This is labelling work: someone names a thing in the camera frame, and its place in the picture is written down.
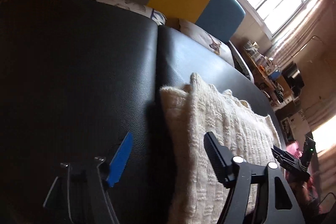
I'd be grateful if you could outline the cream knitted sweater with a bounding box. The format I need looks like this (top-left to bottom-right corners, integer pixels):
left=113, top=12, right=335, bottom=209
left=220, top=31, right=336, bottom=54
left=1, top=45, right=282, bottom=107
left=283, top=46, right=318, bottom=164
left=159, top=73, right=281, bottom=223

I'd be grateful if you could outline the black leather folding table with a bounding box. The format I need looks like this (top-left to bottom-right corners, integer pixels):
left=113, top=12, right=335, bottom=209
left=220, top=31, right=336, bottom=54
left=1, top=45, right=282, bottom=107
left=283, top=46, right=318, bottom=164
left=1, top=0, right=274, bottom=223

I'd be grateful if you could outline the pink cloth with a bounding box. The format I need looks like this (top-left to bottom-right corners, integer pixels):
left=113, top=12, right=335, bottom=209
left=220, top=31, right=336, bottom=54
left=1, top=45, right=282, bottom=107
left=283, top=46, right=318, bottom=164
left=285, top=136, right=319, bottom=218

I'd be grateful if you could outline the cluttered wooden shelf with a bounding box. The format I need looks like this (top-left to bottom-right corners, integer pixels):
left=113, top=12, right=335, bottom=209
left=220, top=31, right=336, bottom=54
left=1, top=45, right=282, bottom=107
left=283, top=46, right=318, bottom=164
left=244, top=40, right=305, bottom=111

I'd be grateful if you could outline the striped window curtain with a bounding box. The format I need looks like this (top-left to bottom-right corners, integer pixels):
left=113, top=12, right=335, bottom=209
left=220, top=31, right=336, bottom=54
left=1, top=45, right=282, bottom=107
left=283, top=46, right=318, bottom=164
left=183, top=0, right=336, bottom=130

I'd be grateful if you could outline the deer print cushion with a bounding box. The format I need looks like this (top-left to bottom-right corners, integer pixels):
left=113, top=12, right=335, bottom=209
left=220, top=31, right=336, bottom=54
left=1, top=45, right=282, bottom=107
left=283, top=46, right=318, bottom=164
left=179, top=19, right=234, bottom=67

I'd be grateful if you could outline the cat print cushion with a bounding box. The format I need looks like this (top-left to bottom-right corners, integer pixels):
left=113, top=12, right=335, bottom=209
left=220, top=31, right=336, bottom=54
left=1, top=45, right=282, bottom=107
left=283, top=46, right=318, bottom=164
left=95, top=0, right=166, bottom=26

